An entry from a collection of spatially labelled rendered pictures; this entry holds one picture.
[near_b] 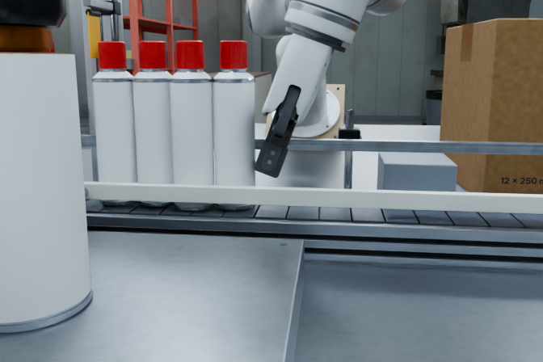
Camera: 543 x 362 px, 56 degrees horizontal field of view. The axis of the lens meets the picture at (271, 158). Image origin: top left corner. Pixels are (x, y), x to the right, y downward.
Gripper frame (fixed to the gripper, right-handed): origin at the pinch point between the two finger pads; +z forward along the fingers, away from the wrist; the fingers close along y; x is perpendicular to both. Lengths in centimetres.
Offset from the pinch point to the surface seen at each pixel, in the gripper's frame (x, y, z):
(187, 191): -7.8, 4.3, 6.5
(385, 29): 72, -863, -92
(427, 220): 19.6, 3.5, -0.4
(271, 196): 1.8, 4.3, 3.3
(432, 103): 131, -560, -7
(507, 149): 26.8, -3.1, -10.9
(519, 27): 25.8, -16.2, -26.8
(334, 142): 6.7, -3.2, -4.1
